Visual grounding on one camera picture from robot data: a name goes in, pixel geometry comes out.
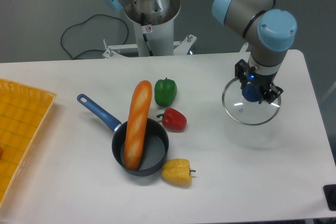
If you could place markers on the yellow toy bell pepper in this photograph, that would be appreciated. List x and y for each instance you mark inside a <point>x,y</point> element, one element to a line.
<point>177,171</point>

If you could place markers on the yellow woven basket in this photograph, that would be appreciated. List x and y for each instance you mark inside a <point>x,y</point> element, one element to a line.
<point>23,111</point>

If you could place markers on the dark pot blue handle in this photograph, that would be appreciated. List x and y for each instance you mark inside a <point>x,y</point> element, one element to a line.
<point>156,141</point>

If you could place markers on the red toy bell pepper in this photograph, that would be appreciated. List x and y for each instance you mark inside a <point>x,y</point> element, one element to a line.
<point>173,119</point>

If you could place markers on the black object table corner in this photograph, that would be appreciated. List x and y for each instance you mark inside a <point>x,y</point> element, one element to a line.
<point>330,196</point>

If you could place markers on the glass pot lid blue knob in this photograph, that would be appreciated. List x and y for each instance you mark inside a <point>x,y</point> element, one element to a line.
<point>243,104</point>

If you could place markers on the green toy bell pepper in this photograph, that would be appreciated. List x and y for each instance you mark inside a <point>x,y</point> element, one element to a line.
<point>165,91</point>

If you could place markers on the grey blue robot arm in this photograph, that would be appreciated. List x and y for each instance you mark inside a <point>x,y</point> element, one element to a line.
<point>268,30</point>

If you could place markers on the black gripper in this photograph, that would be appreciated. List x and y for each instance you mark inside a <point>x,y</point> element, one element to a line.
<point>260,77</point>

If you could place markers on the orange toy baguette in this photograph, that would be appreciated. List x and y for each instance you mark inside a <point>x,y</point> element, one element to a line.
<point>136,124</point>

